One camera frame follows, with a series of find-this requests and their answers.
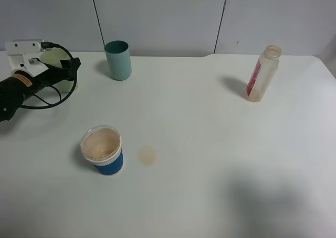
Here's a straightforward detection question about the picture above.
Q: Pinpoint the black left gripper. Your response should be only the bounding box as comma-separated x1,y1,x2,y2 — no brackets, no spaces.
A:
1,57,81,104

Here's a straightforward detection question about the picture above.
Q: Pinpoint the light green plastic cup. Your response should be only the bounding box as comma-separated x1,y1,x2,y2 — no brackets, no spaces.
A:
39,48,73,93

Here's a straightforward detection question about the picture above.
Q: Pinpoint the drink bottle with red label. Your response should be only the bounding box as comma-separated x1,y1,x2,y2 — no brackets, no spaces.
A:
246,45,282,102

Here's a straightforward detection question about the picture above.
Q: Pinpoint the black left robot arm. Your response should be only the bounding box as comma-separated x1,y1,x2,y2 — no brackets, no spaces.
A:
1,57,81,121

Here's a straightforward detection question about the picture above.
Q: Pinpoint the teal plastic cup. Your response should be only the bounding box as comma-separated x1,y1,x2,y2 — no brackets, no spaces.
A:
104,40,132,81

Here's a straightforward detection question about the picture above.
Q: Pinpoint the blue sleeved clear cup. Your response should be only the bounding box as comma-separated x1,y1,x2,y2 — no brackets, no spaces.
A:
80,125,123,176

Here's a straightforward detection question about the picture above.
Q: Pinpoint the brown drink spill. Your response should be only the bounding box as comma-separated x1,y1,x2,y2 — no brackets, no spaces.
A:
139,147,157,166

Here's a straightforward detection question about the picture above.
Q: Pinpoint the black braided camera cable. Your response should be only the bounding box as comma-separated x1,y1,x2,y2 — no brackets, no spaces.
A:
18,41,79,110

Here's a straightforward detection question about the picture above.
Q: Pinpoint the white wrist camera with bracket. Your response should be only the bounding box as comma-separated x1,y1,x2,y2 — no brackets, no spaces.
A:
5,39,51,77

